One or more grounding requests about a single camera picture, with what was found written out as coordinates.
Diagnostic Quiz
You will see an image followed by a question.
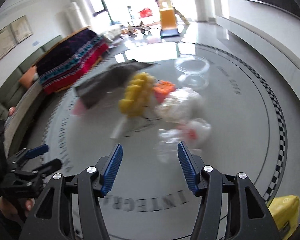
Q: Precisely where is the person's left hand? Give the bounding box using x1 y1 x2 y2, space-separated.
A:
0 197 35 229

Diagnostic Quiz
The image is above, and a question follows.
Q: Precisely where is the yellow plastic bag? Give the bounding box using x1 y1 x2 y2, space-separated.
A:
269 195 300 239

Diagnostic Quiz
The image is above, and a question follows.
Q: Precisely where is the orange plastic toy block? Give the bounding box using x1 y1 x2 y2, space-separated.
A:
153 80 176 103

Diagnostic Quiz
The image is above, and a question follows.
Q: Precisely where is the white plastic bag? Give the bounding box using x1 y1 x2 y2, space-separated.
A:
155 87 212 164

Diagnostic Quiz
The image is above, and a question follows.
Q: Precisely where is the clear round plastic container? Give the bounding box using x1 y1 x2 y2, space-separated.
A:
174 55 210 90

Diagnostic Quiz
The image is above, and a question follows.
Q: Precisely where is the orange cushion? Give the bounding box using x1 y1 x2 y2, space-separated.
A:
19 66 39 89

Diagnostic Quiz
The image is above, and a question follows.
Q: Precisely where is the red baby swing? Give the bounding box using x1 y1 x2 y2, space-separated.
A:
139 8 153 18

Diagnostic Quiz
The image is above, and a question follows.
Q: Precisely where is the pink plastic wrapper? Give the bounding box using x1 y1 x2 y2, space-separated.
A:
71 99 89 116

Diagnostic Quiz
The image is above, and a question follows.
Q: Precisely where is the right framed picture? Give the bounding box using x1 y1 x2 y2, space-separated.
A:
10 15 33 44

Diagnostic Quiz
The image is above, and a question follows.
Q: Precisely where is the framed picture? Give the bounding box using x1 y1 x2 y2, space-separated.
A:
10 15 33 44
0 25 16 60

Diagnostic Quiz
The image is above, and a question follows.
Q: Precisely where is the middle framed picture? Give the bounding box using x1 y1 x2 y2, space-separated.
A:
0 25 16 60

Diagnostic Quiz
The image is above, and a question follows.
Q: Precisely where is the white ride-on toy car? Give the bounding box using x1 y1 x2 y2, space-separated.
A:
121 21 151 37

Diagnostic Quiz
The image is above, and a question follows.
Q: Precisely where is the table with colourful blanket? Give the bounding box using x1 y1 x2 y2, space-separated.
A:
34 27 108 94

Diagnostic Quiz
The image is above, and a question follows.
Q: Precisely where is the yellow children's slide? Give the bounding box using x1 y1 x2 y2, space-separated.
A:
159 0 179 38

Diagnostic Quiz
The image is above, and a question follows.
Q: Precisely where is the white standing air conditioner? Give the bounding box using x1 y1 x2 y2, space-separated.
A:
65 2 87 32

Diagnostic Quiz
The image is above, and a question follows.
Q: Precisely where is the grey cloth rag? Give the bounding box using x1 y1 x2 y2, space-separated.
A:
75 59 155 109

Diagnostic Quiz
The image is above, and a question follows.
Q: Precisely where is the green sectional sofa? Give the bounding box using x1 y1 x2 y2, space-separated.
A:
0 35 63 156

